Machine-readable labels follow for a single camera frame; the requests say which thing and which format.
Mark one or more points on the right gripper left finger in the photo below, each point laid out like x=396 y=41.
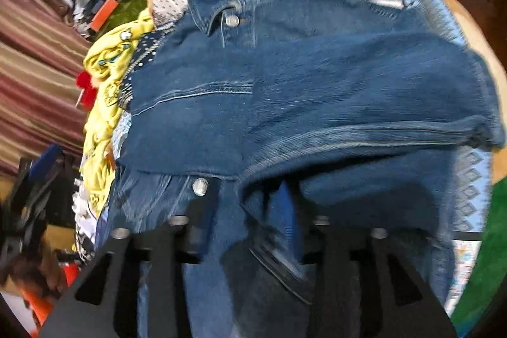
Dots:
x=103 y=300

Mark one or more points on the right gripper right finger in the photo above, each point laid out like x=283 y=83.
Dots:
x=365 y=284

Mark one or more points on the blue denim jacket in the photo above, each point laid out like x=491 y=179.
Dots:
x=249 y=283

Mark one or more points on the orange sleeve forearm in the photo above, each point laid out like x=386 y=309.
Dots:
x=42 y=307

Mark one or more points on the red cloth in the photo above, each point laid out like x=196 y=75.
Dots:
x=88 y=91

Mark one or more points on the green cloth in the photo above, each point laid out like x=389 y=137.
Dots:
x=490 y=268

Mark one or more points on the striped curtain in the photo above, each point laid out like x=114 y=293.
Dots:
x=41 y=56

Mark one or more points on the yellow printed garment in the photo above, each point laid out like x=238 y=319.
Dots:
x=107 y=61

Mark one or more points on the navy gold patterned garment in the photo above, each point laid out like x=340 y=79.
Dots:
x=143 y=55

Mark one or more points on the beige bed blanket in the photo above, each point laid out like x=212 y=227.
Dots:
x=480 y=45

